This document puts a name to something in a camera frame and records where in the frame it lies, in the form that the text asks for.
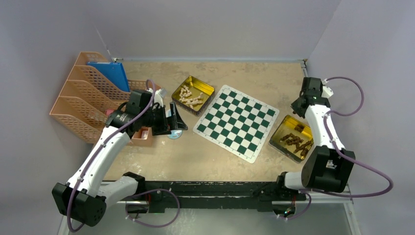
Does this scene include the orange plastic file rack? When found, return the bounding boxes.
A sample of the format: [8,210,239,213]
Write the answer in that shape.
[49,51,130,144]

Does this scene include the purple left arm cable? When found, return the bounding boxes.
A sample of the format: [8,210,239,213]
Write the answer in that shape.
[66,78,181,233]

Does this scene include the dark wooden rook piece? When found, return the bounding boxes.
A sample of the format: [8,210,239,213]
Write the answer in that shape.
[294,125,304,133]

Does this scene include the blue folder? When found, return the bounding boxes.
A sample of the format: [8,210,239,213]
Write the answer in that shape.
[87,62,130,92]

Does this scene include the gold tin with light pieces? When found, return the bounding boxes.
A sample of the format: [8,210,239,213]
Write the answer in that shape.
[171,76,215,117]

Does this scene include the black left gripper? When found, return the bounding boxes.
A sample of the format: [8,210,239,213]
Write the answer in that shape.
[140,101,187,135]

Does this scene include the small orange plastic box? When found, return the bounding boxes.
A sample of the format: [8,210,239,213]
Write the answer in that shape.
[131,127,153,147]

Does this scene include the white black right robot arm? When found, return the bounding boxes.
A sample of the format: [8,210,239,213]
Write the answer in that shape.
[275,77,355,199]

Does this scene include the green white chess board mat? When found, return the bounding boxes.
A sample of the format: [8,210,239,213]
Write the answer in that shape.
[193,85,279,164]

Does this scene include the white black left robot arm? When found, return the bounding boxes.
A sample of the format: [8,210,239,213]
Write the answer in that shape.
[52,90,188,232]

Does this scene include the gold tin with dark pieces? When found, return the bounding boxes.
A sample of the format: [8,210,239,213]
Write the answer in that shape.
[269,115,313,163]

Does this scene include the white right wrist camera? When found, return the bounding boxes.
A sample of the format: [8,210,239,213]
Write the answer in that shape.
[322,79,333,98]

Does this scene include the dark wooden king piece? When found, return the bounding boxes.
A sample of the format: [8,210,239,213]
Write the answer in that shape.
[294,140,314,153]

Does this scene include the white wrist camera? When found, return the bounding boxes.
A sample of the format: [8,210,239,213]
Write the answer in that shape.
[153,88,167,106]
[322,79,333,98]

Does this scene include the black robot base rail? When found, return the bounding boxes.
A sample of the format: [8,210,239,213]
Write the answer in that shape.
[123,180,306,213]

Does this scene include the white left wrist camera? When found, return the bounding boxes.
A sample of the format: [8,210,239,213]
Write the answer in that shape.
[153,88,167,106]

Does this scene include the light blue round item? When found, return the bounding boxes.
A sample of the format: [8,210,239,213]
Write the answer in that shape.
[167,130,183,140]

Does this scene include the pink bottle in rack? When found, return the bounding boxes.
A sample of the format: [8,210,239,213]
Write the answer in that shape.
[105,109,114,116]

